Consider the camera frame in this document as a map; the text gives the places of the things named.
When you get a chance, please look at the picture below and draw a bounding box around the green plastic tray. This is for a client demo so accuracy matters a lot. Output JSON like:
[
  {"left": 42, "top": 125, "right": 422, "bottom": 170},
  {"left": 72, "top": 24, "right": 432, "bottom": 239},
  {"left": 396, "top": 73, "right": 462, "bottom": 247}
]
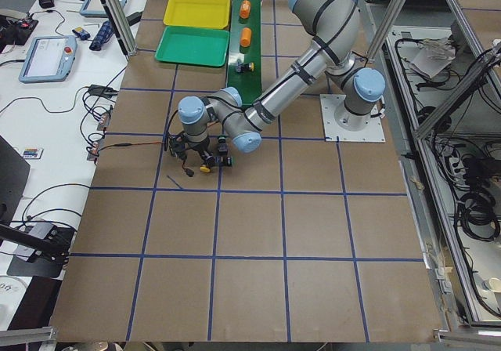
[{"left": 155, "top": 26, "right": 229, "bottom": 67}]

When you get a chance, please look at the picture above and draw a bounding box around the aluminium frame post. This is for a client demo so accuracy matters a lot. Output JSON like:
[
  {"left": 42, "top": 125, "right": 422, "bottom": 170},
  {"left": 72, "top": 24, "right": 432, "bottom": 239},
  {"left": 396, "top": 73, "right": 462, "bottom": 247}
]
[{"left": 100, "top": 0, "right": 137, "bottom": 57}]

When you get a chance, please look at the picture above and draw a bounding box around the near teach pendant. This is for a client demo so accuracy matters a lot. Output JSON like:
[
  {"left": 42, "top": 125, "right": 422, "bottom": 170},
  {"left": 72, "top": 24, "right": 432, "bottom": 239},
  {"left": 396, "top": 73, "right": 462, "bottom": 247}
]
[{"left": 19, "top": 35, "right": 77, "bottom": 84}]

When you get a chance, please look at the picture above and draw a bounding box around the green push button right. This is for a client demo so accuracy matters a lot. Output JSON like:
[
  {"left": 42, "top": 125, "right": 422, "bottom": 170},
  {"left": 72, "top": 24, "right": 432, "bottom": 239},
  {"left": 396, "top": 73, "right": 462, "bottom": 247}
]
[{"left": 217, "top": 135, "right": 229, "bottom": 156}]

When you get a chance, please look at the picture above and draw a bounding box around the green conveyor belt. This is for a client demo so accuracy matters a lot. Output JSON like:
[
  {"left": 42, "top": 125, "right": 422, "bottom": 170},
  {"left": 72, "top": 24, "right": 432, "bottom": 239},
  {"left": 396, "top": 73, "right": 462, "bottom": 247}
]
[{"left": 226, "top": 0, "right": 262, "bottom": 107}]

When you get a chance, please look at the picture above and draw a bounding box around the orange cylinder marked 4680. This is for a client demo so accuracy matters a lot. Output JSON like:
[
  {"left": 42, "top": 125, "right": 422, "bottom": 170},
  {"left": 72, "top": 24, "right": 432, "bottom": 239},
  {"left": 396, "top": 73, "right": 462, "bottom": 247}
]
[{"left": 239, "top": 0, "right": 251, "bottom": 19}]

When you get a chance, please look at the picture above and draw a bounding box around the plain orange cylinder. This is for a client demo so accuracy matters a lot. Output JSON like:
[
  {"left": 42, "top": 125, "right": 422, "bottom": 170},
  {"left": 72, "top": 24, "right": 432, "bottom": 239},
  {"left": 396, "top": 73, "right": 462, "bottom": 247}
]
[{"left": 240, "top": 27, "right": 252, "bottom": 48}]

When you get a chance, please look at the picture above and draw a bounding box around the far teach pendant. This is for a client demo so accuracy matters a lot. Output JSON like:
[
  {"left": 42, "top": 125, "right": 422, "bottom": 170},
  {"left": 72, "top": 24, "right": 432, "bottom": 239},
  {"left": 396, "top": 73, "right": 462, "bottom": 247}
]
[{"left": 79, "top": 0, "right": 132, "bottom": 18}]

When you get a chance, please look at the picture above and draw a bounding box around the yellow plastic tray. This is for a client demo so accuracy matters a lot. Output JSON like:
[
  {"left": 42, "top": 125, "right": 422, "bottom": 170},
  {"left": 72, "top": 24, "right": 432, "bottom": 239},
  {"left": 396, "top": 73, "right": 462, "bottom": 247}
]
[{"left": 163, "top": 0, "right": 230, "bottom": 30}]

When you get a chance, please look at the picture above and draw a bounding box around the green push button left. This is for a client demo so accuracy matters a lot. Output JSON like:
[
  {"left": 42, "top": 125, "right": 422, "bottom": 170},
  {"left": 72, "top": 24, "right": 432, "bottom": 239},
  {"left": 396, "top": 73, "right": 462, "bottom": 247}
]
[{"left": 214, "top": 155, "right": 233, "bottom": 167}]

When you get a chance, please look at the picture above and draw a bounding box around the green push button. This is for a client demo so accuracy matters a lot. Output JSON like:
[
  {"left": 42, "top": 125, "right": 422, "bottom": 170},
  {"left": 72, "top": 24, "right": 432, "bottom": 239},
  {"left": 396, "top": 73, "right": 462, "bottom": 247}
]
[
  {"left": 214, "top": 155, "right": 233, "bottom": 167},
  {"left": 217, "top": 135, "right": 229, "bottom": 156}
]

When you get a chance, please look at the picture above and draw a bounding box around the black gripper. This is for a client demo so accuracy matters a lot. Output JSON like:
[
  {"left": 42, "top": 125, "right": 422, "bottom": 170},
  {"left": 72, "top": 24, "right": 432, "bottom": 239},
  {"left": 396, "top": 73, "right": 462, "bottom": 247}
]
[{"left": 166, "top": 132, "right": 214, "bottom": 161}]

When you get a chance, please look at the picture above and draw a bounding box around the red black power cable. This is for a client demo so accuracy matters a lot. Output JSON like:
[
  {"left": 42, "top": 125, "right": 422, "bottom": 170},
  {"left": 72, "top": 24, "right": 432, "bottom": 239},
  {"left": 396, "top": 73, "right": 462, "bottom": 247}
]
[{"left": 86, "top": 119, "right": 220, "bottom": 172}]

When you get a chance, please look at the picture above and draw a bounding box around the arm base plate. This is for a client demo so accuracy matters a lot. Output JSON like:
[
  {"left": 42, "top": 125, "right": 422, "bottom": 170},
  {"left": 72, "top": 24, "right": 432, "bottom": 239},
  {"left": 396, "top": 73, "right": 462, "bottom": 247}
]
[{"left": 320, "top": 94, "right": 386, "bottom": 143}]

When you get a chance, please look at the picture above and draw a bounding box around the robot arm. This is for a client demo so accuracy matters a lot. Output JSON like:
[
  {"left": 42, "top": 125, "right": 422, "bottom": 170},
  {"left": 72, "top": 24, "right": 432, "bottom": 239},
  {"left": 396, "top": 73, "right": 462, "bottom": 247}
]
[{"left": 164, "top": 0, "right": 386, "bottom": 168}]

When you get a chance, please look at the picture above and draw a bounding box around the black power adapter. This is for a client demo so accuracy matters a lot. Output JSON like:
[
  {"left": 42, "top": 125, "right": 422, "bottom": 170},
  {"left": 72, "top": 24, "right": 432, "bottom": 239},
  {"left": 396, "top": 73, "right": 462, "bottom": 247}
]
[{"left": 38, "top": 0, "right": 55, "bottom": 9}]

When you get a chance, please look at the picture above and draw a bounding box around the blue checkered cloth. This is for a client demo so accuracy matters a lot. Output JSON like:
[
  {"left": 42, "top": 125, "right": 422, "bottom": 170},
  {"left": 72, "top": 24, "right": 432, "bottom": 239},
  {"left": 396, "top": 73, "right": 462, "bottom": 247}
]
[{"left": 89, "top": 20, "right": 114, "bottom": 51}]

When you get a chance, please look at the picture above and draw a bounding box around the teach pendant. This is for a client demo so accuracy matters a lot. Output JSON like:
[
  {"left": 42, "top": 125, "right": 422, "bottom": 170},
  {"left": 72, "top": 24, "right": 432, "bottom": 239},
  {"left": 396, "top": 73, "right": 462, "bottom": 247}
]
[
  {"left": 19, "top": 35, "right": 77, "bottom": 84},
  {"left": 79, "top": 0, "right": 132, "bottom": 18}
]

